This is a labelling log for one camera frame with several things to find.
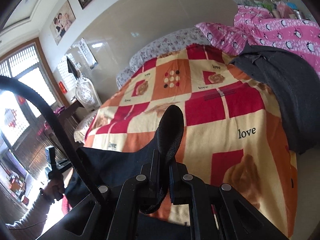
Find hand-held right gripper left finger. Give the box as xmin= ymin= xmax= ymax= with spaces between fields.
xmin=35 ymin=149 xmax=165 ymax=240

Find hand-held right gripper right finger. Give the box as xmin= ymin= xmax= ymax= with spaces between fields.
xmin=169 ymin=160 xmax=289 ymax=240

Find black pants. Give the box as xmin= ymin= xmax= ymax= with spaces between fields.
xmin=60 ymin=104 xmax=193 ymax=240

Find person's left forearm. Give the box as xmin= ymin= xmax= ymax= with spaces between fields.
xmin=5 ymin=192 xmax=57 ymax=230

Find person's left hand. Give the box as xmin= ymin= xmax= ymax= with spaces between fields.
xmin=40 ymin=179 xmax=65 ymax=203

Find dark wooden desk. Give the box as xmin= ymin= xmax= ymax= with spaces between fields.
xmin=56 ymin=100 xmax=84 ymax=130

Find orange red checkered blanket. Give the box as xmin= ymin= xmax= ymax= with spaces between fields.
xmin=74 ymin=44 xmax=298 ymax=240

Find hanging black cloth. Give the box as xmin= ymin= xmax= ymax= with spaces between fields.
xmin=66 ymin=56 xmax=78 ymax=80

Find wooden lattice window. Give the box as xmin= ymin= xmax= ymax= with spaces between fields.
xmin=0 ymin=37 xmax=68 ymax=155

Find floral bed sheet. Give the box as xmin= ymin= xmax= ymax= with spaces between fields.
xmin=74 ymin=27 xmax=212 ymax=143

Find dark grey sweater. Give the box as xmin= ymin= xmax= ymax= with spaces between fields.
xmin=229 ymin=41 xmax=320 ymax=155

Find pink penguin print quilt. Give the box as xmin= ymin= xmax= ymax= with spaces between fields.
xmin=195 ymin=5 xmax=320 ymax=78

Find green plastic bag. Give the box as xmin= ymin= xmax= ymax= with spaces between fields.
xmin=254 ymin=0 xmax=274 ymax=13

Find pink plastic bag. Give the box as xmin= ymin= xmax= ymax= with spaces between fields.
xmin=274 ymin=0 xmax=294 ymax=19

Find black cable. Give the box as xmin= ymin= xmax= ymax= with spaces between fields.
xmin=0 ymin=76 xmax=109 ymax=207

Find wall calendar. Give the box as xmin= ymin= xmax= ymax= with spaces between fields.
xmin=75 ymin=38 xmax=98 ymax=70

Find wall photo poster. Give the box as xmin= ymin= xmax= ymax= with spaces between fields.
xmin=49 ymin=0 xmax=76 ymax=46

